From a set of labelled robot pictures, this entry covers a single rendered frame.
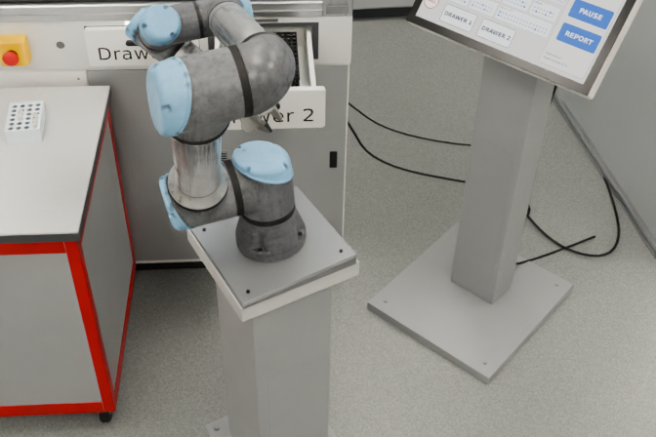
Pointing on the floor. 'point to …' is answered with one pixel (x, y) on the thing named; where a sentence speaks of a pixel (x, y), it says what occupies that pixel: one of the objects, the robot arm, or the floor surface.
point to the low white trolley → (62, 258)
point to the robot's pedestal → (276, 359)
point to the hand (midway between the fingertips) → (272, 120)
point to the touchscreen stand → (484, 241)
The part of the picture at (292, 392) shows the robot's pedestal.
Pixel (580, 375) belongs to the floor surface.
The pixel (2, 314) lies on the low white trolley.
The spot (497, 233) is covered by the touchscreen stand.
